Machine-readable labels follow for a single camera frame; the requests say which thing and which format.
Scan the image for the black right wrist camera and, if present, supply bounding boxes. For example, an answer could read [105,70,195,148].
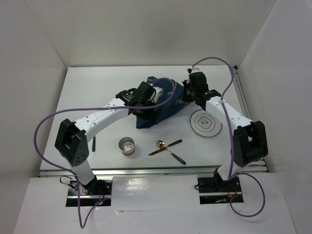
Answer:
[189,72,209,93]

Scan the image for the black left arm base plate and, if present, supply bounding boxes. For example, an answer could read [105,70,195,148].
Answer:
[67,178,113,198]

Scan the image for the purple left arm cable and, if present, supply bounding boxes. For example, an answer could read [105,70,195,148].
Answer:
[33,77,176,229]

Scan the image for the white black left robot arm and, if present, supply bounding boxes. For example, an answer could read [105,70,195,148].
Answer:
[55,87,163,195]

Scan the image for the white plate black rings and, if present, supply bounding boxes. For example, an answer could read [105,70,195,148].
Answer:
[189,109,223,138]

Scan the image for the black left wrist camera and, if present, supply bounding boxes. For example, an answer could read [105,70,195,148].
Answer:
[136,81,156,100]

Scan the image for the aluminium right side rail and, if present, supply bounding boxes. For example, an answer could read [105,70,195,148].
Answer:
[233,66,268,168]

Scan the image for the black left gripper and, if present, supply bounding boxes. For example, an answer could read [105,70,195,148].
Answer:
[132,98,164,124]

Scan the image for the gold fork green handle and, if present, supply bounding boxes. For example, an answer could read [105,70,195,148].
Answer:
[92,137,96,152]

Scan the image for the blue cloth with gold script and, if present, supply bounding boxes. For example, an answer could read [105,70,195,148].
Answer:
[136,77,190,129]

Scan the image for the gold spoon green handle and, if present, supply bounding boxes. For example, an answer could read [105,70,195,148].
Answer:
[166,149,186,165]

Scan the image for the gold knife green handle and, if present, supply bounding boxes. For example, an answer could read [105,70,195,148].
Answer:
[148,139,183,156]

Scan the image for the aluminium rail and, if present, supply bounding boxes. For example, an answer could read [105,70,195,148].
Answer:
[39,161,268,177]
[233,66,268,168]

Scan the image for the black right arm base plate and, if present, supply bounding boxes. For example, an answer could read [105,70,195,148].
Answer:
[194,177,242,193]

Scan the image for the aluminium front rail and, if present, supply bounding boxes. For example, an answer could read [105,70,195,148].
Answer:
[39,161,268,177]

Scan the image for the clear glass cup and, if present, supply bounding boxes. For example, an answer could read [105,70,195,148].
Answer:
[118,137,135,156]

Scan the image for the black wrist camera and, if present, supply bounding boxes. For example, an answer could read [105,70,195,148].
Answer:
[189,72,209,93]
[136,81,156,100]

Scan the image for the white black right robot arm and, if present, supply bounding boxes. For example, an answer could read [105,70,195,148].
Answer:
[182,80,268,191]

